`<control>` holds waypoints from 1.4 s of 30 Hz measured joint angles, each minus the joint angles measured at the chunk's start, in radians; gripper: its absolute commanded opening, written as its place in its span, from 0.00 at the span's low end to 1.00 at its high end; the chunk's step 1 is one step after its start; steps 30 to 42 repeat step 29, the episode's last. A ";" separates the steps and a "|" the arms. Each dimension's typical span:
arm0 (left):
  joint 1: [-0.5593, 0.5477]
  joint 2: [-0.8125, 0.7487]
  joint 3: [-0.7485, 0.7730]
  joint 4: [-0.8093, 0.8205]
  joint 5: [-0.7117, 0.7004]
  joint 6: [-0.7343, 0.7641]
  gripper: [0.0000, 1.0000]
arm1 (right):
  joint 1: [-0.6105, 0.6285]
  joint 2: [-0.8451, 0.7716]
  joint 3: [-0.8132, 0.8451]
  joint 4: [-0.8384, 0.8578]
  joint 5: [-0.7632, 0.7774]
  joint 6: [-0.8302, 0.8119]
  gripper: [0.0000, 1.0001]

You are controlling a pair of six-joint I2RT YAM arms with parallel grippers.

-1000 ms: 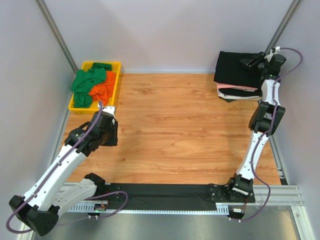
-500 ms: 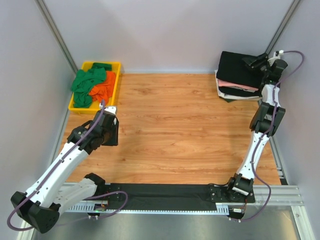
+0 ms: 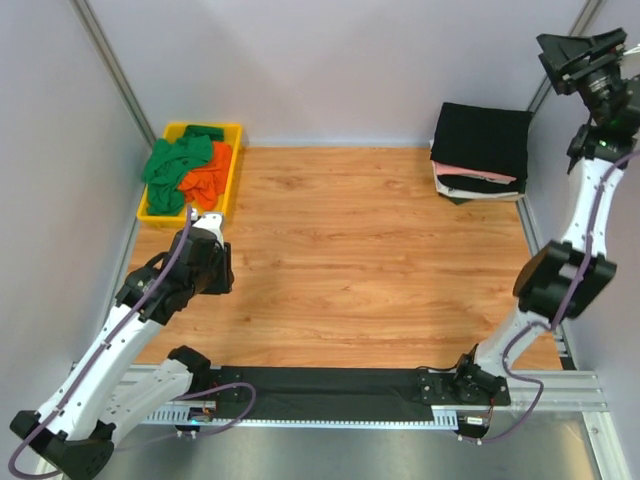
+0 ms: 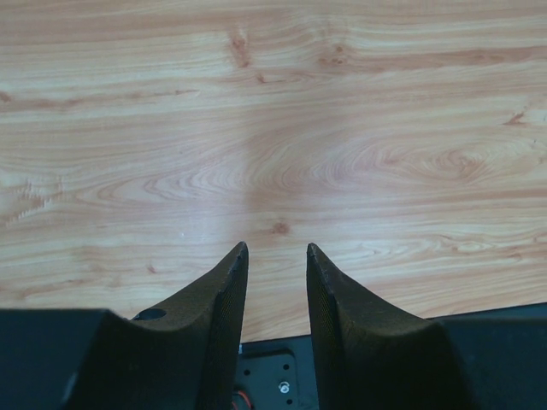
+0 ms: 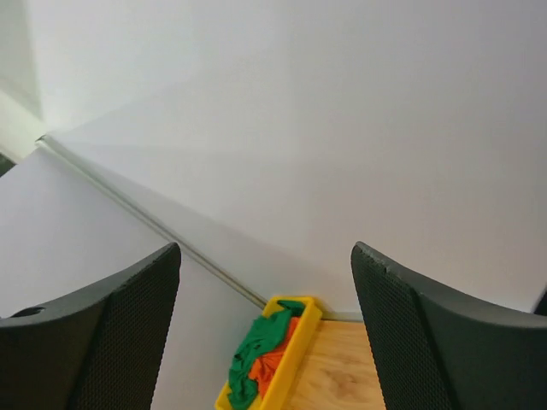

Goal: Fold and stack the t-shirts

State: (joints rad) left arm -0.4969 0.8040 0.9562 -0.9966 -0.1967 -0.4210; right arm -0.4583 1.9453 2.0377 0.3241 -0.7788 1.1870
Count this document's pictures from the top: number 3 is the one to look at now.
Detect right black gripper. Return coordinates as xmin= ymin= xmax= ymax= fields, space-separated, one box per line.
xmin=533 ymin=28 xmax=623 ymax=125

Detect black t shirt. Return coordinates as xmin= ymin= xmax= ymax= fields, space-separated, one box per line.
xmin=431 ymin=102 xmax=532 ymax=196

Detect yellow plastic tray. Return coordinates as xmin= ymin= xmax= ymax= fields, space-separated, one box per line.
xmin=137 ymin=122 xmax=243 ymax=228

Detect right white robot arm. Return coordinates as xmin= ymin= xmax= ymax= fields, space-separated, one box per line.
xmin=450 ymin=28 xmax=639 ymax=404

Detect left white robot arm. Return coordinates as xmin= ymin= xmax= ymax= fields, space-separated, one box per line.
xmin=10 ymin=227 xmax=233 ymax=479

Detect stack of folded shirts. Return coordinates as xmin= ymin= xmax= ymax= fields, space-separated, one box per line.
xmin=430 ymin=138 xmax=528 ymax=202

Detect orange t shirt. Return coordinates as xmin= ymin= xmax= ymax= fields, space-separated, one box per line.
xmin=177 ymin=141 xmax=233 ymax=211

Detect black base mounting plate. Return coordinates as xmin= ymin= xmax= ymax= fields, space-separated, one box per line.
xmin=212 ymin=366 xmax=511 ymax=422

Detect green t shirt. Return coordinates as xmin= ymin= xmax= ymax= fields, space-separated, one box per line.
xmin=142 ymin=125 xmax=226 ymax=216

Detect pink folded t shirt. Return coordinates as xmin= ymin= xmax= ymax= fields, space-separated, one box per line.
xmin=432 ymin=161 xmax=517 ymax=185

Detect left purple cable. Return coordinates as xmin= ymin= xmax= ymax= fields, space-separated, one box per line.
xmin=9 ymin=204 xmax=257 ymax=475

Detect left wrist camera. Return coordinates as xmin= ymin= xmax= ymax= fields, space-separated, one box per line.
xmin=191 ymin=212 xmax=225 ymax=245

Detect aluminium frame rail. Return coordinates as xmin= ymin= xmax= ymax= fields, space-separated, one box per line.
xmin=137 ymin=371 xmax=608 ymax=430

